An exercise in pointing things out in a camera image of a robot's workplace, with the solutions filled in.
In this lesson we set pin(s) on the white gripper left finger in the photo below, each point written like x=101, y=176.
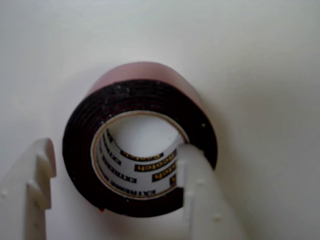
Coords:
x=17, y=195

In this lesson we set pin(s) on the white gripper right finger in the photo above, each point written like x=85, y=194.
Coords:
x=210, y=200

